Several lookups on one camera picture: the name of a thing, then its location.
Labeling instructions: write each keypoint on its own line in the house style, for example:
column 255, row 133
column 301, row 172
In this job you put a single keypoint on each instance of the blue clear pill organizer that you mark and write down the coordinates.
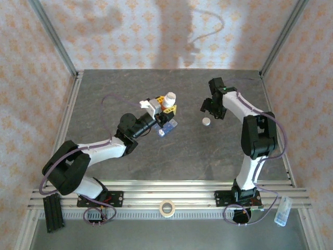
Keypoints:
column 169, row 126

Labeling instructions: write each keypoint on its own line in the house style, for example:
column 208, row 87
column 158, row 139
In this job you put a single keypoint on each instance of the orange white pill bottle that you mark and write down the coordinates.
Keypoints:
column 169, row 99

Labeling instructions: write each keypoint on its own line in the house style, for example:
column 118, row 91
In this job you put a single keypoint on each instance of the white round bottle cap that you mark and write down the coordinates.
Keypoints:
column 206, row 122

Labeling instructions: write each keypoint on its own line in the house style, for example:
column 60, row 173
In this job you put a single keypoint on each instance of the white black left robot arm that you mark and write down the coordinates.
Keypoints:
column 104, row 151

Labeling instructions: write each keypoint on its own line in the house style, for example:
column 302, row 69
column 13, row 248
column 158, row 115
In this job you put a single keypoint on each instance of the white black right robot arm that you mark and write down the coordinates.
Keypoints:
column 236, row 102

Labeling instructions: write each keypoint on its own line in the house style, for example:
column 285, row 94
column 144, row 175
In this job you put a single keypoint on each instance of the beige tape roll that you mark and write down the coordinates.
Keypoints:
column 167, row 213

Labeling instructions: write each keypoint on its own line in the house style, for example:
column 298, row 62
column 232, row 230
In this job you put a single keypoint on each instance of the grey metal base panel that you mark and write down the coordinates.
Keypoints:
column 166, row 234

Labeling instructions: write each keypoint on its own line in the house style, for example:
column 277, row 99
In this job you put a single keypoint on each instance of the clear plastic container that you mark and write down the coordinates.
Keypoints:
column 282, row 213

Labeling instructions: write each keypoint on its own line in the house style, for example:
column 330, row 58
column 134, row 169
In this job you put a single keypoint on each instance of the black extrusion bar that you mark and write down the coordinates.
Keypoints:
column 54, row 221

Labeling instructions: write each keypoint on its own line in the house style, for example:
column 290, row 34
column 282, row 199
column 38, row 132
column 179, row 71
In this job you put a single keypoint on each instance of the aluminium side rail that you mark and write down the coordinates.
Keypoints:
column 268, row 99
column 77, row 86

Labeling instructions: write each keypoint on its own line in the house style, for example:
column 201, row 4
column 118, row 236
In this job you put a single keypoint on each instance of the aluminium mounting rail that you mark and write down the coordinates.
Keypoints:
column 182, row 194

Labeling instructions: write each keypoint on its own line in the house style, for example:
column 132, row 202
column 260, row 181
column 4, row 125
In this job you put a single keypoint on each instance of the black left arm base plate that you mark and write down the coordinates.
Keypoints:
column 115, row 199

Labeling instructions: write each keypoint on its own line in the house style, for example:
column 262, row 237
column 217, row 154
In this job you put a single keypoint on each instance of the aluminium frame post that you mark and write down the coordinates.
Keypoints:
column 57, row 39
column 282, row 39

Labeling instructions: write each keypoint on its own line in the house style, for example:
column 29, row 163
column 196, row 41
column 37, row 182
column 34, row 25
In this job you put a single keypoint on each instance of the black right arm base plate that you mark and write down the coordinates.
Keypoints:
column 221, row 199

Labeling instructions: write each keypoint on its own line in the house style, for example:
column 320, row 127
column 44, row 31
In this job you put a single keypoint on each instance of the aluminium frame leg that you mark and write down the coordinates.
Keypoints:
column 27, row 229
column 309, row 229

